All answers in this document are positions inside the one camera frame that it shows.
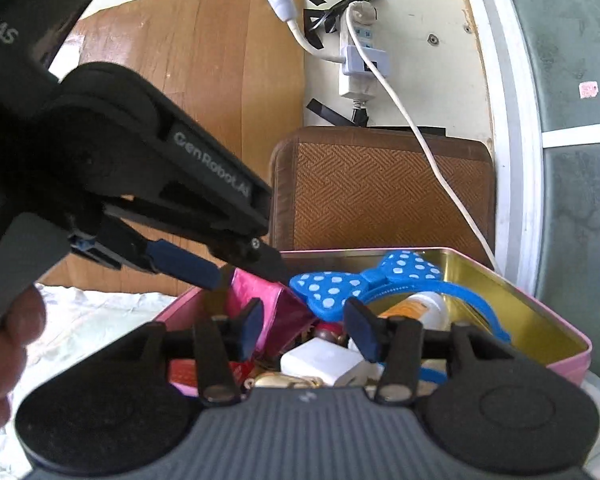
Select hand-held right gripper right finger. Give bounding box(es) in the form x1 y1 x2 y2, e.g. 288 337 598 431
342 299 487 407

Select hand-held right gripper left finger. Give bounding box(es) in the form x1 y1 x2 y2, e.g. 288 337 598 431
139 299 265 407

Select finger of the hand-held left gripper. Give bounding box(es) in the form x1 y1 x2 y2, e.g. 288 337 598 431
69 204 223 293
207 237 293 284

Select pink foil packet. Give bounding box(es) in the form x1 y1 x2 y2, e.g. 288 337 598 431
225 266 322 361

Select white charger adapter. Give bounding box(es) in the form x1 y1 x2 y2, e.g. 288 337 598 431
280 337 387 389

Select blue polka dot bow headband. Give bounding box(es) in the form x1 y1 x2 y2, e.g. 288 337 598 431
288 250 512 387

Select gold wrapper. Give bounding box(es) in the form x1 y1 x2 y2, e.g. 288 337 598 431
252 375 327 391

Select white bottle with orange label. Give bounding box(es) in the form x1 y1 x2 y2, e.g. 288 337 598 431
377 292 452 333

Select pink tin box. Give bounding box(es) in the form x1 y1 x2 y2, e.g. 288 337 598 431
152 246 593 402

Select person's left hand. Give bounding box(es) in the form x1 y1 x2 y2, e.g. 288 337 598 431
0 284 47 461

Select red object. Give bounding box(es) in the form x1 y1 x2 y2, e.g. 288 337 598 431
169 357 253 392

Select white bed sheet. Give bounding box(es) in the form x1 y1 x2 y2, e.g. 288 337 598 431
0 282 600 480

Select wooden board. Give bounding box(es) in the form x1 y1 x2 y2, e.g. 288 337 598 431
35 0 307 297

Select brown woven chair back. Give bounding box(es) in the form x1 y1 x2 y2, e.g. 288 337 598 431
270 126 497 271

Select white power strip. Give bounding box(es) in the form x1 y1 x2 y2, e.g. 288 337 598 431
337 2 383 99

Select pale blue plug adapter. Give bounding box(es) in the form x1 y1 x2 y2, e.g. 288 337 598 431
344 44 392 77

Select white power cable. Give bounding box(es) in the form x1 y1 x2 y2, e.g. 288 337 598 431
342 2 497 262

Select white window frame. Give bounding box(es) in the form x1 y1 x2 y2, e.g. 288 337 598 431
454 0 600 306

